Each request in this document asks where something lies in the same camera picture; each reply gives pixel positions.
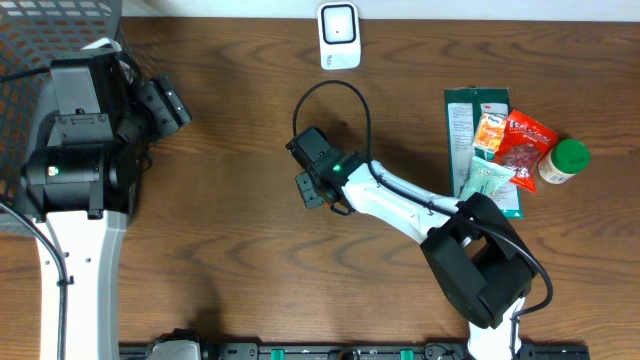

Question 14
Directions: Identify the pale green wipes packet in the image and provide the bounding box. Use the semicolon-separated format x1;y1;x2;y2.
459;156;515;200

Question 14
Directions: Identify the green snack packet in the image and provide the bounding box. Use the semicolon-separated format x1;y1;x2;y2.
444;87;524;219

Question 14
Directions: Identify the small orange juice box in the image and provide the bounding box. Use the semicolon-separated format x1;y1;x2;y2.
472;113;507;154

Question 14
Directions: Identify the orange red snack pouch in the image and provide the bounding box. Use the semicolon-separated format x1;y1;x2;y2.
493;110;558;193

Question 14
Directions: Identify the green lid white jar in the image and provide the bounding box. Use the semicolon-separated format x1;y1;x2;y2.
538;139;591;184

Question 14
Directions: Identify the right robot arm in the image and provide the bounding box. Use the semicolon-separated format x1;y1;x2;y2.
285;127;539;359

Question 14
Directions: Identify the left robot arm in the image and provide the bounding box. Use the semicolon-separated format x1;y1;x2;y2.
16;47;191;359

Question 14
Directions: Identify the white barcode scanner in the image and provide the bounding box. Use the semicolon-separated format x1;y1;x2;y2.
317;1;362;71

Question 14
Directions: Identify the grey plastic mesh basket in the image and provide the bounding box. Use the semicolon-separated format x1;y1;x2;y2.
0;0;136;236

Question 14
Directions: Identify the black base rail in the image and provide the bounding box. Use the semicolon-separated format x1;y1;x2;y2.
119;341;592;360

